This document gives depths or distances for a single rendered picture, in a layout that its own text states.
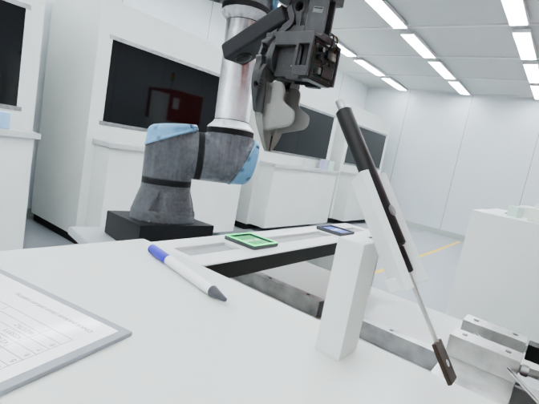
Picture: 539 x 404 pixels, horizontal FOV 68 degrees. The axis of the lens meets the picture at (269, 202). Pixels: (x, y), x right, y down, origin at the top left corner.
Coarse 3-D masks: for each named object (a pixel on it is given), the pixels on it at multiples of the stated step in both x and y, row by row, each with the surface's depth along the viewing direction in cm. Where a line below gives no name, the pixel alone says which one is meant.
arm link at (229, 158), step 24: (216, 0) 95; (240, 0) 91; (264, 0) 93; (240, 24) 93; (240, 72) 94; (240, 96) 95; (216, 120) 96; (240, 120) 96; (216, 144) 94; (240, 144) 95; (216, 168) 94; (240, 168) 95
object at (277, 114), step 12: (276, 84) 53; (276, 96) 53; (264, 108) 53; (276, 108) 53; (288, 108) 52; (264, 120) 54; (276, 120) 53; (288, 120) 52; (264, 132) 54; (264, 144) 55
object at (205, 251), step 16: (336, 224) 88; (176, 240) 52; (192, 240) 54; (208, 240) 55; (224, 240) 57; (288, 240) 66; (304, 240) 66; (320, 240) 68; (336, 240) 71; (192, 256) 47; (208, 256) 48; (224, 256) 49; (240, 256) 51; (256, 256) 52
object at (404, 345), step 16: (368, 320) 67; (368, 336) 66; (384, 336) 64; (400, 336) 63; (400, 352) 62; (416, 352) 61; (432, 352) 60; (432, 368) 60; (512, 400) 54; (528, 400) 52
